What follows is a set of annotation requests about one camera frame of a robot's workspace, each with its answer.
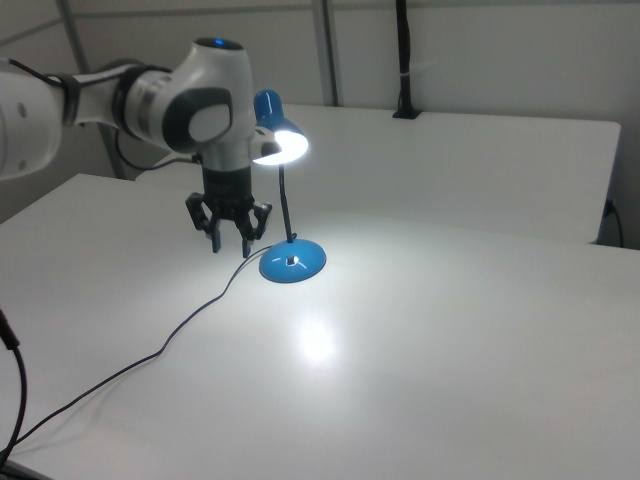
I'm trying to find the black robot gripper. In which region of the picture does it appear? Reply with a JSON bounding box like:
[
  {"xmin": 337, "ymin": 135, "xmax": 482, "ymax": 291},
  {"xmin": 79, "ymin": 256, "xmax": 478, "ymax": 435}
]
[{"xmin": 184, "ymin": 165, "xmax": 274, "ymax": 259}]

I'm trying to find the blue desk lamp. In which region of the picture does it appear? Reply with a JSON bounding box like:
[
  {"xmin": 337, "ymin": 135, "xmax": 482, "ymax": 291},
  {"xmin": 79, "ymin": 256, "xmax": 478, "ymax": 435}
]
[{"xmin": 249, "ymin": 88, "xmax": 329, "ymax": 285}]

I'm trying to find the white neighbouring desk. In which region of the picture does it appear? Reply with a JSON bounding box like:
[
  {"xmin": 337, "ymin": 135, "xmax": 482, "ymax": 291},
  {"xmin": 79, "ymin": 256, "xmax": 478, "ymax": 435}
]
[{"xmin": 134, "ymin": 103, "xmax": 623, "ymax": 246}]

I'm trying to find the black clamp-mounted pole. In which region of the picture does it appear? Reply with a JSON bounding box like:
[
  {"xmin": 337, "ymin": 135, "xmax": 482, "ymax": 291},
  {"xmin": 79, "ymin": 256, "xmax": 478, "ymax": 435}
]
[{"xmin": 391, "ymin": 0, "xmax": 425, "ymax": 121}]

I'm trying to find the thin black lamp cord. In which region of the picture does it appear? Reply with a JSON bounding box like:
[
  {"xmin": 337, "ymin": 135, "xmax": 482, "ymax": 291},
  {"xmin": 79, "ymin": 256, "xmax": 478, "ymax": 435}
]
[{"xmin": 0, "ymin": 243, "xmax": 275, "ymax": 464}]

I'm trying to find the grey partition post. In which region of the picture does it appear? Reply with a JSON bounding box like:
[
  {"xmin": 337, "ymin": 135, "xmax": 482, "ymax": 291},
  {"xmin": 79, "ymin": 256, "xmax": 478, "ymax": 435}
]
[{"xmin": 313, "ymin": 0, "xmax": 342, "ymax": 107}]

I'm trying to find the thick black cable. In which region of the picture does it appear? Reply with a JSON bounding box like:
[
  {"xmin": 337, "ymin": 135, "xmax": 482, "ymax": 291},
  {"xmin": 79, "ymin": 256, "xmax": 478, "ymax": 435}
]
[{"xmin": 0, "ymin": 305, "xmax": 29, "ymax": 469}]

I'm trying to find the black cable behind desk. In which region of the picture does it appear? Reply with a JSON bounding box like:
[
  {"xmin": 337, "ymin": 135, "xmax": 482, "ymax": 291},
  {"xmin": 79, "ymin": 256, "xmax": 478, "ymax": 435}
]
[{"xmin": 603, "ymin": 198, "xmax": 625, "ymax": 249}]

